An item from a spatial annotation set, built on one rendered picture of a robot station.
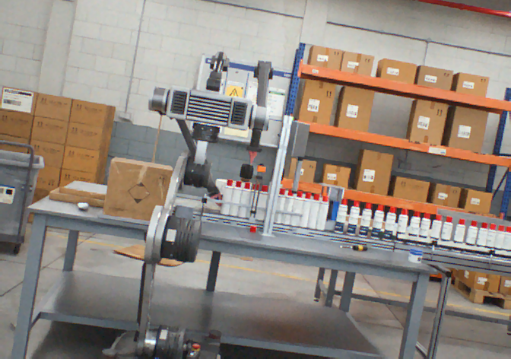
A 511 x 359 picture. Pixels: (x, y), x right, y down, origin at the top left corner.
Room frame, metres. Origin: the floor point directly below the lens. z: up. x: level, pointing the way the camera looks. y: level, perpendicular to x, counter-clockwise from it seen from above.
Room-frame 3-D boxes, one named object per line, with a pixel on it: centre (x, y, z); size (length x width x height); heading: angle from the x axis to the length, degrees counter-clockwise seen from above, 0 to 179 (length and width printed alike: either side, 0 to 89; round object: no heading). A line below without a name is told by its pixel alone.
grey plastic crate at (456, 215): (5.02, -1.90, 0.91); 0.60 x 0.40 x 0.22; 95
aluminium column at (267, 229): (3.38, -0.13, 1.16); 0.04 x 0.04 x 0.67; 7
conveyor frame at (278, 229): (3.52, -0.06, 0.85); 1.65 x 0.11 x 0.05; 97
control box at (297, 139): (3.45, -0.18, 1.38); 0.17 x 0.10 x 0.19; 153
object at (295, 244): (3.69, 0.09, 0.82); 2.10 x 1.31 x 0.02; 97
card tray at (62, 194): (3.39, 0.92, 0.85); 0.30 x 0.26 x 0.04; 97
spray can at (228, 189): (3.49, 0.13, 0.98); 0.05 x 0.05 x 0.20
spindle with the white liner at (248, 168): (3.78, 0.05, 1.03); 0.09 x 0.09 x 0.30
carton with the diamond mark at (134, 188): (3.10, 0.57, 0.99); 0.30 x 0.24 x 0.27; 100
